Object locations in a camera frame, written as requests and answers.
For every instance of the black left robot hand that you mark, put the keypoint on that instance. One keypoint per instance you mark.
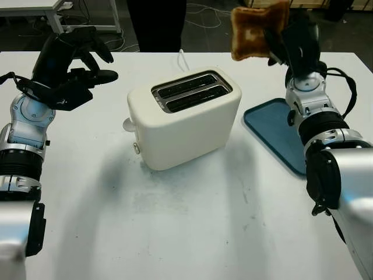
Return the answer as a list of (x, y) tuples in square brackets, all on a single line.
[(52, 64)]

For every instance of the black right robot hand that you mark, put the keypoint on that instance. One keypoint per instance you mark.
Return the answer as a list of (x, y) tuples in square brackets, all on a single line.
[(303, 46)]

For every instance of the browned toast slice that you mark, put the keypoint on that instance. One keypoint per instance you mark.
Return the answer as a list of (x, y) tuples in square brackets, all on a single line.
[(250, 32)]

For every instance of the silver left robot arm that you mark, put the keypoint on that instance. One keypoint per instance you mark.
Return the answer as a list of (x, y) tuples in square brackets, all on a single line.
[(26, 116)]

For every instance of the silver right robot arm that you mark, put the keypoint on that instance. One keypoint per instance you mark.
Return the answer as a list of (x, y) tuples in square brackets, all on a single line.
[(349, 175)]

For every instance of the cream two-slot toaster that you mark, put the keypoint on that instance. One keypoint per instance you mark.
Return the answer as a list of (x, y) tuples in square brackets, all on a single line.
[(186, 137)]

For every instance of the white office desk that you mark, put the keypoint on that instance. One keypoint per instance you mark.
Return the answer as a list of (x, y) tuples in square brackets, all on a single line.
[(29, 4)]

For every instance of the blue plastic tray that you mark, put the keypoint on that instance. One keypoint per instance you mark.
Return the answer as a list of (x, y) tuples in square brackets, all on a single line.
[(271, 125)]

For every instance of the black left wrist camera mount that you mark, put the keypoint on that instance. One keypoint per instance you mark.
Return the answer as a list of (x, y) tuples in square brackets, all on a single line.
[(64, 97)]

